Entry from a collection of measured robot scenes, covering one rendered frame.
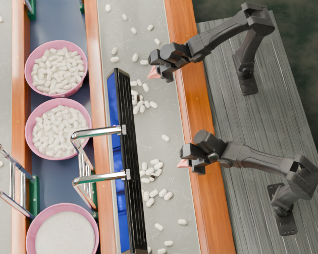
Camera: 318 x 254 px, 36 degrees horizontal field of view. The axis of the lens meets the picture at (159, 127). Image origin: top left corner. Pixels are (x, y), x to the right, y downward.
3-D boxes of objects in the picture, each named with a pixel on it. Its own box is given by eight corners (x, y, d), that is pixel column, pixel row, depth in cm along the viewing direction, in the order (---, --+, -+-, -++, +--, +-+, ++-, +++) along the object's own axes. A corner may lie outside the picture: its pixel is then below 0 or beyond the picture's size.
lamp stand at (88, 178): (138, 165, 198) (124, 120, 157) (143, 214, 190) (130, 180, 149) (91, 171, 198) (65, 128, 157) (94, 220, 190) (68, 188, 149)
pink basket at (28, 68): (89, 48, 221) (85, 36, 212) (93, 101, 210) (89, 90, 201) (30, 55, 221) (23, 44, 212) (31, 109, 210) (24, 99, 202)
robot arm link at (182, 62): (169, 66, 185) (183, 58, 181) (166, 53, 187) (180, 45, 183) (181, 70, 190) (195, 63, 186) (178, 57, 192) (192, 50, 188)
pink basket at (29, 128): (80, 97, 211) (74, 87, 202) (106, 148, 201) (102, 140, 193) (22, 125, 208) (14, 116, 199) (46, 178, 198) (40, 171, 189)
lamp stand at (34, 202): (39, 178, 198) (0, 136, 157) (40, 227, 190) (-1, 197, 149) (-8, 183, 198) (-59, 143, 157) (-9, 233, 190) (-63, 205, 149)
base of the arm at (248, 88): (244, 87, 201) (260, 84, 201) (232, 46, 208) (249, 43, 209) (242, 96, 208) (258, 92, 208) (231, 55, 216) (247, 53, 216)
